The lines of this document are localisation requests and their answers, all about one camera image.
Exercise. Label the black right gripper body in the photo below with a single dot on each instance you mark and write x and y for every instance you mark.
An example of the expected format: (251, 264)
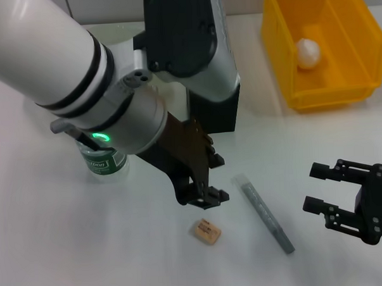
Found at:
(377, 204)

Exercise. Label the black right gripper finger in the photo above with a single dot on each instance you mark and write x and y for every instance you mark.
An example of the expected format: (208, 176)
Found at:
(312, 205)
(320, 171)

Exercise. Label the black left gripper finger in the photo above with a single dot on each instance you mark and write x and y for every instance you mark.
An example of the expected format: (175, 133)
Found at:
(215, 161)
(212, 197)

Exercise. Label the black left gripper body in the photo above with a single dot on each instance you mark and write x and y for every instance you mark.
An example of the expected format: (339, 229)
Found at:
(185, 152)

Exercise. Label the beige eraser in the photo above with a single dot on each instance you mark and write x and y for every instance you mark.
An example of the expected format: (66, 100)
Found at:
(207, 232)

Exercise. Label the clear green-label water bottle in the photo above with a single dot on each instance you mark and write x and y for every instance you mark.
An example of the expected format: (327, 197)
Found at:
(103, 169)

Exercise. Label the white paper ball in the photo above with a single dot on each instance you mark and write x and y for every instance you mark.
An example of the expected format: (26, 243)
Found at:
(308, 54)

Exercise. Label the yellow plastic bin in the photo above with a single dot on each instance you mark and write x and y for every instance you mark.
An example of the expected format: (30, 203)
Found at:
(348, 31)

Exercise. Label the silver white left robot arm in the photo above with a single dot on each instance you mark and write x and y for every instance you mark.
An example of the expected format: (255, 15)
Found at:
(47, 54)

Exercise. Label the black mesh pen holder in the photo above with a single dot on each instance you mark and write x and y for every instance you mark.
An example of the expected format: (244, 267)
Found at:
(221, 116)

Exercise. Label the grey marker pen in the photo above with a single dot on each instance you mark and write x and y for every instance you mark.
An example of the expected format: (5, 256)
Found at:
(263, 209)

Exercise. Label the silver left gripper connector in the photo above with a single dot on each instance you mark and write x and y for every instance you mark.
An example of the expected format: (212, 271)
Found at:
(60, 126)

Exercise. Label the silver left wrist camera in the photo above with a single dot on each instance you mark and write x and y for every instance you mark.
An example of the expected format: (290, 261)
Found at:
(186, 35)

